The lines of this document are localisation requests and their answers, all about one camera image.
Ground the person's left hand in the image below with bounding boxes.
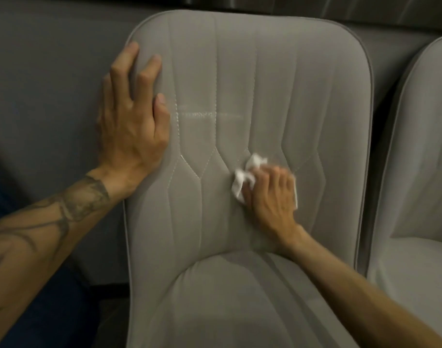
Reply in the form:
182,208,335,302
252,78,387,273
88,41,171,200

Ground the person's right hand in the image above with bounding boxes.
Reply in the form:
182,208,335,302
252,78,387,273
241,164,308,252

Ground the white cleaning cloth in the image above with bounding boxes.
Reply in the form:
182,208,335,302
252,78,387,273
231,153,299,211

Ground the grey padded chair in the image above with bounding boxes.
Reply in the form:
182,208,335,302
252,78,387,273
358,34,442,334
123,10,374,348

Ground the person's right forearm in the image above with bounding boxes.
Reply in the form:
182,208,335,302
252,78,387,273
282,228,442,348

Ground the person's left forearm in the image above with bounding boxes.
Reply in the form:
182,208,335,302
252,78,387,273
0,170,134,348

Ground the dark blue ribbed fabric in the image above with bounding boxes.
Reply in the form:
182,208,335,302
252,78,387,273
0,170,98,348

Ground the black metal wall strip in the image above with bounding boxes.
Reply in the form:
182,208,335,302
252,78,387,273
177,0,442,26

